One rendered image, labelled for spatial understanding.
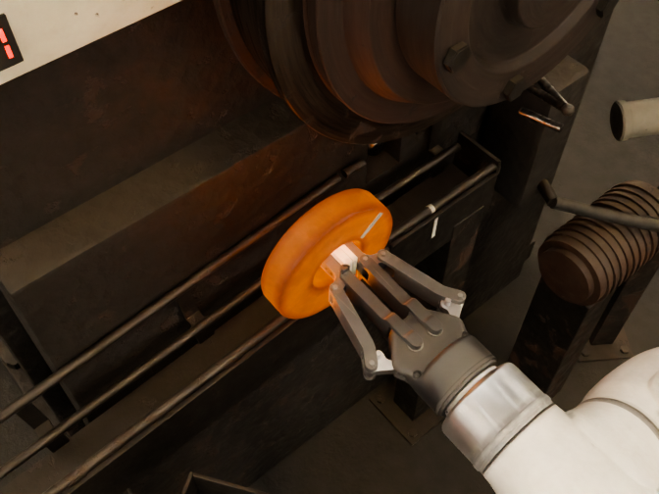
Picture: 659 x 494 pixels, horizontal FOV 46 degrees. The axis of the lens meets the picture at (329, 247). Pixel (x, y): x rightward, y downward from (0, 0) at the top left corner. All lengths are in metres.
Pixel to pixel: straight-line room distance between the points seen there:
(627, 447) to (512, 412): 0.10
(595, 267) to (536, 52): 0.55
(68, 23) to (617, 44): 2.01
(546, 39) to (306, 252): 0.30
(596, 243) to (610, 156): 0.92
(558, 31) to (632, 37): 1.77
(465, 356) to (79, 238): 0.39
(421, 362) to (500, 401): 0.09
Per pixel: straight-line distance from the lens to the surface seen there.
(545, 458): 0.67
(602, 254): 1.24
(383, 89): 0.69
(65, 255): 0.79
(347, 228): 0.75
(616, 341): 1.79
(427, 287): 0.75
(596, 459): 0.68
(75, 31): 0.68
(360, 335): 0.72
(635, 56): 2.47
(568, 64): 1.09
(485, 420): 0.68
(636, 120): 1.22
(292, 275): 0.74
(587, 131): 2.19
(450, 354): 0.69
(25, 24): 0.66
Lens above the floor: 1.48
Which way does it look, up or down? 54 degrees down
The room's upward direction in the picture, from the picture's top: straight up
